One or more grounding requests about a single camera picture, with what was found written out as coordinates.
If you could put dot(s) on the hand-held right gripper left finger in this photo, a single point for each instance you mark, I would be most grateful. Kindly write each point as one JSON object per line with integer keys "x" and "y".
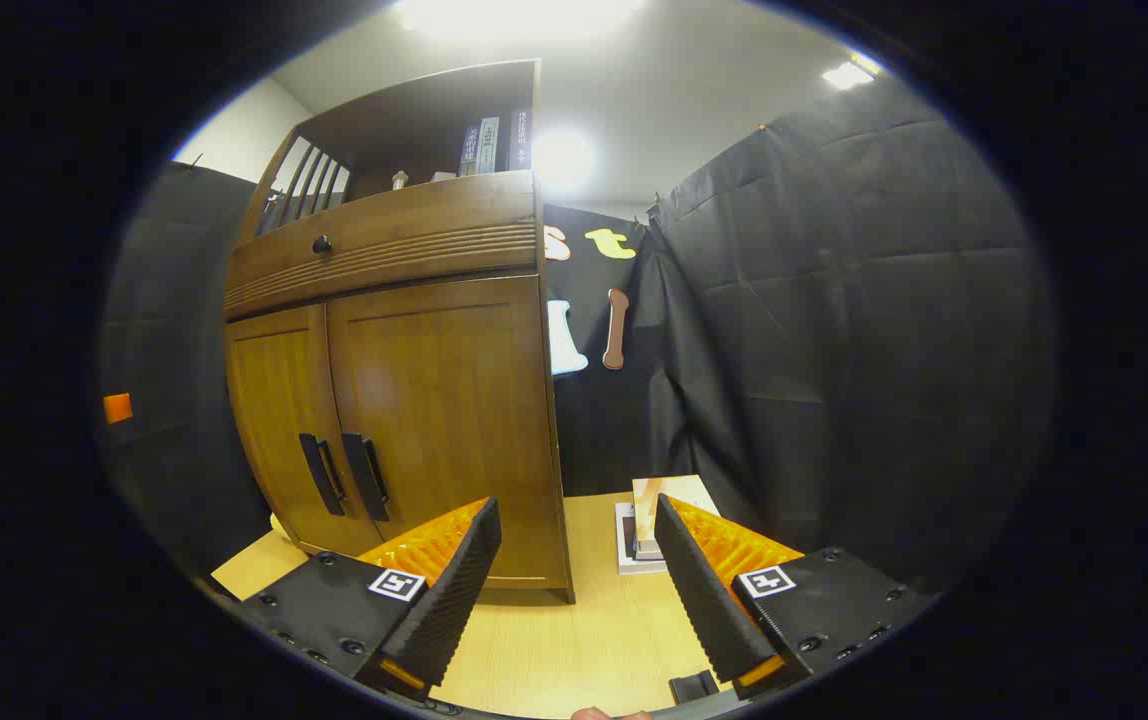
{"x": 454, "y": 590}

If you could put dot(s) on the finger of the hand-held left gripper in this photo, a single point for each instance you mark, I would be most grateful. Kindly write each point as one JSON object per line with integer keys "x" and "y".
{"x": 117, "y": 407}

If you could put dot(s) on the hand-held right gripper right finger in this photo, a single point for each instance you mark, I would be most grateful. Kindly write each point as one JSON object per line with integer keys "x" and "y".
{"x": 704, "y": 590}

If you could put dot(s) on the wooden shoe cabinet door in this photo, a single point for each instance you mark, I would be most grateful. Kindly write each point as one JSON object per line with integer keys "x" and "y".
{"x": 454, "y": 400}
{"x": 274, "y": 400}

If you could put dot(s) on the wooden double-door shoe cabinet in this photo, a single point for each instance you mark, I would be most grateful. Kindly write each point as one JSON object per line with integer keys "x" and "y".
{"x": 434, "y": 230}

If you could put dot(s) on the wooden cabinet drawer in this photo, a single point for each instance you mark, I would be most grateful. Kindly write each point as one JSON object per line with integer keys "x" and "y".
{"x": 414, "y": 235}

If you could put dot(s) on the grey book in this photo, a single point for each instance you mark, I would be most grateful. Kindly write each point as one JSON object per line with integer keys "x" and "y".
{"x": 649, "y": 550}

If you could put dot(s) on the white book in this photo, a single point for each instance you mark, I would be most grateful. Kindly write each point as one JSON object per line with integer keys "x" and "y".
{"x": 626, "y": 545}

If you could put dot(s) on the small black clip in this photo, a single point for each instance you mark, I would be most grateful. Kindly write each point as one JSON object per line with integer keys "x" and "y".
{"x": 694, "y": 686}

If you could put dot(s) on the cream book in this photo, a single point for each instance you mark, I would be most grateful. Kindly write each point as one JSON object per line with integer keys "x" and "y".
{"x": 679, "y": 492}

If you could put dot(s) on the black drawer knob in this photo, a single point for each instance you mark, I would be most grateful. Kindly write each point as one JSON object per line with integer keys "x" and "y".
{"x": 321, "y": 244}

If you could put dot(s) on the black backdrop cloth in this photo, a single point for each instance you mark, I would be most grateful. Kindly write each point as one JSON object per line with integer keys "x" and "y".
{"x": 834, "y": 300}

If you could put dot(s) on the blue upright book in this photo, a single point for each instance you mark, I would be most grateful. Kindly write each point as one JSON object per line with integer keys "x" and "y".
{"x": 470, "y": 150}

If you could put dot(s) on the round bright lamp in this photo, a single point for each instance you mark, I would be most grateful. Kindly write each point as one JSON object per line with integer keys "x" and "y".
{"x": 562, "y": 160}

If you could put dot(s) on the small ceiling light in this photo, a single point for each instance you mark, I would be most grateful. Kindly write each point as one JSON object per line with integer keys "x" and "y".
{"x": 849, "y": 73}

